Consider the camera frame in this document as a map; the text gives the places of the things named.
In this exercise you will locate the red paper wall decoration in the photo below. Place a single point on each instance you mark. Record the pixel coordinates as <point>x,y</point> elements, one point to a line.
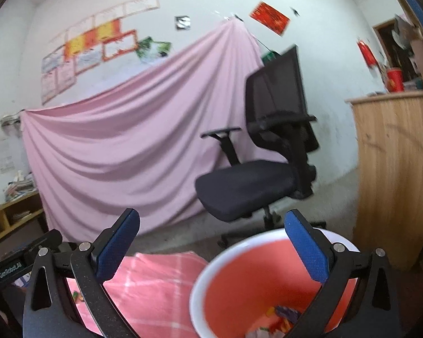
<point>269,17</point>

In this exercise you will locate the small black wall hook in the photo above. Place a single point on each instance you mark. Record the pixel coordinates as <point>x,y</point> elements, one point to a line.
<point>295,11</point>

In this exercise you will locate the small colourful wrapper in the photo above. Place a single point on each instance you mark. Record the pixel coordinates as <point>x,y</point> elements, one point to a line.
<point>78,296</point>

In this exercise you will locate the grey clutter on wall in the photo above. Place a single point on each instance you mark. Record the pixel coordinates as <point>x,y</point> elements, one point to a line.
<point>11,119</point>

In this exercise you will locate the silver foil packet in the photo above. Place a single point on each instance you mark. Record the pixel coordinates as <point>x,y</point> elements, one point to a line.
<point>182,23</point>

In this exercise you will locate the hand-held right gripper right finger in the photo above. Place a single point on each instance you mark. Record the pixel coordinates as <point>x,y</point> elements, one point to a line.
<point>308,250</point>

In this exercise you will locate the small orange wrapper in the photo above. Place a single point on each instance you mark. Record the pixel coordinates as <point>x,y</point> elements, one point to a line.
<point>270,311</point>

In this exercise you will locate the wooden counter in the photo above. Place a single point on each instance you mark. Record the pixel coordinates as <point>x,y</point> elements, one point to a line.
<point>394,176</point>

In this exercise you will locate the white crumpled wrapper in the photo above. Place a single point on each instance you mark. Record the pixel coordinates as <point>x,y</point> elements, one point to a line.
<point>259,332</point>

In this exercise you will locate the group of wall posters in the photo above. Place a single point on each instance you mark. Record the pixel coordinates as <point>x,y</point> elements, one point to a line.
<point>91,42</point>

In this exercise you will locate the wooden shelf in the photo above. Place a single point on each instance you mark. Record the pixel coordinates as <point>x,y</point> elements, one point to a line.
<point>10,218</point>

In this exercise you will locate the stack of papers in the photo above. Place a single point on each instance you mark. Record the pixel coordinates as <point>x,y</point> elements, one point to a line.
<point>19,188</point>

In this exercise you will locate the wooden door frame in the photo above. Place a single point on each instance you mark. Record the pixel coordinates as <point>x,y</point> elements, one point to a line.
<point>384,45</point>

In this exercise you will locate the pink hanging sheet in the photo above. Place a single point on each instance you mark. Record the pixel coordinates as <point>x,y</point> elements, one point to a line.
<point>127,148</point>

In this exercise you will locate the purple snack wrapper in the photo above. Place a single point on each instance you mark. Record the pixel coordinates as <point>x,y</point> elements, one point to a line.
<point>289,312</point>

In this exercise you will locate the black office chair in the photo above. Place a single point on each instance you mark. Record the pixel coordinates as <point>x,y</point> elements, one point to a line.
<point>253,186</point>

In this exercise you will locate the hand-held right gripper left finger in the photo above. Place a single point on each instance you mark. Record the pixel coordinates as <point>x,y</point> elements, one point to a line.
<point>116,250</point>

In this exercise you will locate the green bag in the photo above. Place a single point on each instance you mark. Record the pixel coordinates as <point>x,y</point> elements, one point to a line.
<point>269,57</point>

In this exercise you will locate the red hanging ornament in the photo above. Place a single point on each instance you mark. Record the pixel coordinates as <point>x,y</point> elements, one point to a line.
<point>367,53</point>

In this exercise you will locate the pink basin with white rim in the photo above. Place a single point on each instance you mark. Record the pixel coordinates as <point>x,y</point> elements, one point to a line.
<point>239,281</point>

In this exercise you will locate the pink checked tablecloth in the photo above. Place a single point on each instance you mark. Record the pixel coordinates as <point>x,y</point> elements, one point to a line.
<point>155,288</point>

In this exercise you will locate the green packets on wall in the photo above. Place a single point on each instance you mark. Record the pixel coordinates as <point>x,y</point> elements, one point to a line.
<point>153,50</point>

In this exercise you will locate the red cup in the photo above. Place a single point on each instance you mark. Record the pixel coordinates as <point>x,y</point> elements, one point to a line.
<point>394,81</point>

